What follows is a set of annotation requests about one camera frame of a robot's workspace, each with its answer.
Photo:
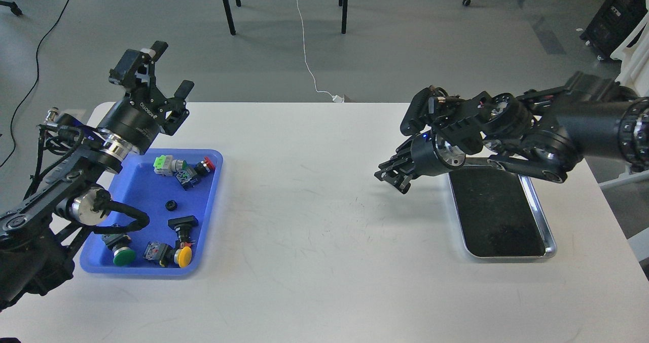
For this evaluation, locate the green push button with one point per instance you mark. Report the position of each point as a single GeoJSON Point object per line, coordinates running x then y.
{"type": "Point", "coordinates": [119, 245]}

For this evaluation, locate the grey switch contact block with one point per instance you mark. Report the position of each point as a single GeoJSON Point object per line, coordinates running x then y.
{"type": "Point", "coordinates": [159, 252]}

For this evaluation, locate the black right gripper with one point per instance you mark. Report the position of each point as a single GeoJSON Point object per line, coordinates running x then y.
{"type": "Point", "coordinates": [426, 154]}

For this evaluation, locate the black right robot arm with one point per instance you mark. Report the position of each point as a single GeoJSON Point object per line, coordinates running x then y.
{"type": "Point", "coordinates": [540, 134]}

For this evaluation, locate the red push button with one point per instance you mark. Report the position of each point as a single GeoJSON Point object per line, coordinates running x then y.
{"type": "Point", "coordinates": [204, 167]}

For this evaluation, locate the green white switch block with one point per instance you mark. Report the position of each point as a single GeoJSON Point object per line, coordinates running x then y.
{"type": "Point", "coordinates": [168, 165]}

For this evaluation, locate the yellow push button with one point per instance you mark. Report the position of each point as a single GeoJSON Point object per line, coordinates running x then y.
{"type": "Point", "coordinates": [183, 254]}

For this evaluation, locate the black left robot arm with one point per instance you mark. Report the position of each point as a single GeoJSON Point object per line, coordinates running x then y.
{"type": "Point", "coordinates": [41, 236]}

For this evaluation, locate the black equipment case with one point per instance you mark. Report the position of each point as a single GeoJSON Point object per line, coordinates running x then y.
{"type": "Point", "coordinates": [613, 23]}

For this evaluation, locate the blue plastic tray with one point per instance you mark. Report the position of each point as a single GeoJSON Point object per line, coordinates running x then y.
{"type": "Point", "coordinates": [137, 185]}

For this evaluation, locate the silver metal tray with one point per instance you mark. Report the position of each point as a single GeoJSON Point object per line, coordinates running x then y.
{"type": "Point", "coordinates": [500, 216]}

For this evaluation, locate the small black gear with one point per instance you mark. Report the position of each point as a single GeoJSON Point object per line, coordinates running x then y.
{"type": "Point", "coordinates": [171, 205]}

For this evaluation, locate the dark blue switch block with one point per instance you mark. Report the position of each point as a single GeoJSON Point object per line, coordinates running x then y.
{"type": "Point", "coordinates": [188, 178]}

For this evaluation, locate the black push button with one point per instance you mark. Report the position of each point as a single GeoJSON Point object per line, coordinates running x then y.
{"type": "Point", "coordinates": [183, 227]}

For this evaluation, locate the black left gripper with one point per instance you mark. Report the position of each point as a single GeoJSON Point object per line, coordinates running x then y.
{"type": "Point", "coordinates": [144, 112]}

